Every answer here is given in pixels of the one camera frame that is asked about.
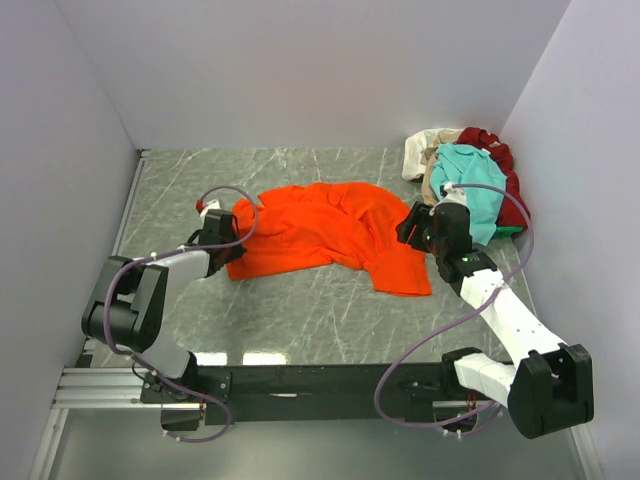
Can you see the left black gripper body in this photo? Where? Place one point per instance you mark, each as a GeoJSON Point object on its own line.
{"type": "Point", "coordinates": [232, 248]}

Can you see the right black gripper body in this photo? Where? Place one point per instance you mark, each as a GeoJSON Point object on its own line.
{"type": "Point", "coordinates": [413, 228]}

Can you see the orange t shirt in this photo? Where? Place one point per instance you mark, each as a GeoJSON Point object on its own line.
{"type": "Point", "coordinates": [352, 224]}

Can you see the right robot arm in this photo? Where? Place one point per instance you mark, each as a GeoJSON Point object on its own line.
{"type": "Point", "coordinates": [548, 384]}

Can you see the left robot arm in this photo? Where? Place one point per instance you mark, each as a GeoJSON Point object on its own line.
{"type": "Point", "coordinates": [133, 296]}

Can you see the green t shirt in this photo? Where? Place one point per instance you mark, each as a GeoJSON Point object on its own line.
{"type": "Point", "coordinates": [507, 231]}

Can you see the teal t shirt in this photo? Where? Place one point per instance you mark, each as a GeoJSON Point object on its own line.
{"type": "Point", "coordinates": [465, 164]}

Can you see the cream white t shirt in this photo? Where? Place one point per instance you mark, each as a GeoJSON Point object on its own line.
{"type": "Point", "coordinates": [419, 147]}

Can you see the beige t shirt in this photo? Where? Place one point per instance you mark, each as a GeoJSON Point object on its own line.
{"type": "Point", "coordinates": [430, 157]}

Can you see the black base beam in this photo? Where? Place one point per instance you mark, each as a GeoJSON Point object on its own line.
{"type": "Point", "coordinates": [413, 393]}

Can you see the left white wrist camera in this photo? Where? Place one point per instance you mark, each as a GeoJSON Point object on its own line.
{"type": "Point", "coordinates": [203, 206]}

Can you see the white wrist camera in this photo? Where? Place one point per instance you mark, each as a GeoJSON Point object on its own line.
{"type": "Point", "coordinates": [203, 206]}
{"type": "Point", "coordinates": [450, 194]}

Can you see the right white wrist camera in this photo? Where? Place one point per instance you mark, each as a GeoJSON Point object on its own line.
{"type": "Point", "coordinates": [450, 194]}

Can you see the aluminium frame rail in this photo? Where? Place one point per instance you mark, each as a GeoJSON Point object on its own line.
{"type": "Point", "coordinates": [154, 218]}

